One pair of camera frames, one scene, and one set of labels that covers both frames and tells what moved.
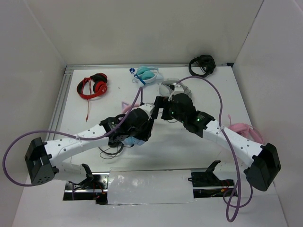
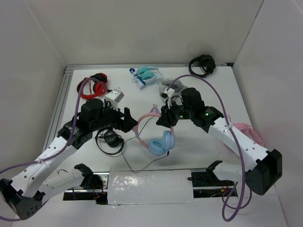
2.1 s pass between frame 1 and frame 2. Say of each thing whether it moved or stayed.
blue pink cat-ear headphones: moved
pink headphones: stayed
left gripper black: moved
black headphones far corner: stayed
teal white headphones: stayed
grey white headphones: stayed
